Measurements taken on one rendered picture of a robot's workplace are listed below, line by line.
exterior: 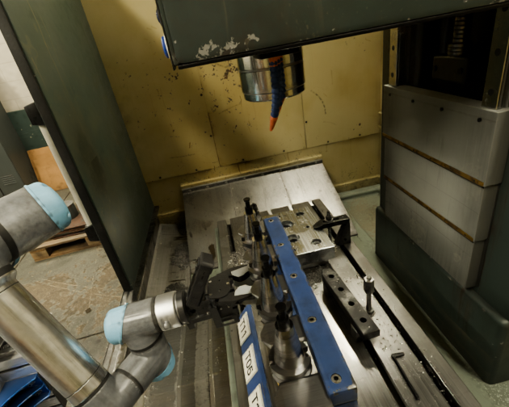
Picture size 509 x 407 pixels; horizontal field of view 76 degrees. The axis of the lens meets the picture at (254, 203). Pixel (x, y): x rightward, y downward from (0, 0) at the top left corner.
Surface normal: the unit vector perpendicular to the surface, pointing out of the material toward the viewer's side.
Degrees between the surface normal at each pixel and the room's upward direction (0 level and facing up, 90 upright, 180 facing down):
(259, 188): 24
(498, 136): 90
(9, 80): 90
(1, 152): 90
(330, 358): 0
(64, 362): 59
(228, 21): 90
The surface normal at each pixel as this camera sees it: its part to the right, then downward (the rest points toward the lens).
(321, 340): -0.16, -0.87
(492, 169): 0.16, 0.44
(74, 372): 0.54, -0.27
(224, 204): -0.07, -0.61
